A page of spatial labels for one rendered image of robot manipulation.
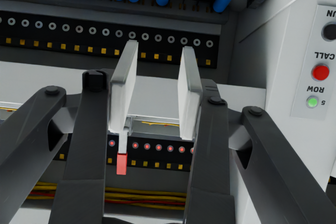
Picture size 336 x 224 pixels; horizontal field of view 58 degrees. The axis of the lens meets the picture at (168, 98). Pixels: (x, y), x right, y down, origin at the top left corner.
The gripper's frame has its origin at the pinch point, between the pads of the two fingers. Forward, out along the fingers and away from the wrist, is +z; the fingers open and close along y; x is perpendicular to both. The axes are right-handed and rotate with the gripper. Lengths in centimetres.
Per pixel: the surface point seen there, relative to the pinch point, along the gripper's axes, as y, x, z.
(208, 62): 7.9, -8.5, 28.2
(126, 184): -3.6, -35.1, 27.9
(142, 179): -0.5, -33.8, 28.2
